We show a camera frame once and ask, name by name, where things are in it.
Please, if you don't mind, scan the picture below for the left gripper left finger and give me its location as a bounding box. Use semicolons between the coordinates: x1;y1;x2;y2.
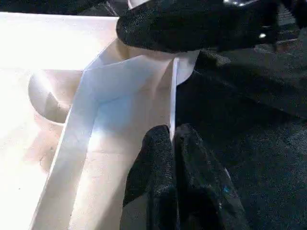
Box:
120;125;177;230

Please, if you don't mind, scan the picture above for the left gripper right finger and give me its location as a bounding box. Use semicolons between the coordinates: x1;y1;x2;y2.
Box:
174;123;251;230

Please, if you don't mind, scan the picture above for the white plastic table top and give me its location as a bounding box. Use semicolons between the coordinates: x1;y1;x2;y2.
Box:
0;12;200;230

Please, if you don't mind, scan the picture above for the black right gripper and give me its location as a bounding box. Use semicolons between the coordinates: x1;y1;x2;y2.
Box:
223;0;307;51

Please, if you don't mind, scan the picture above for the black plastic mat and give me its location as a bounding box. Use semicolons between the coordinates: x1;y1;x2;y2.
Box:
0;0;307;230

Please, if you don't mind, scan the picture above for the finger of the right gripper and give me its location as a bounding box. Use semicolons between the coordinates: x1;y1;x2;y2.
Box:
117;0;279;54

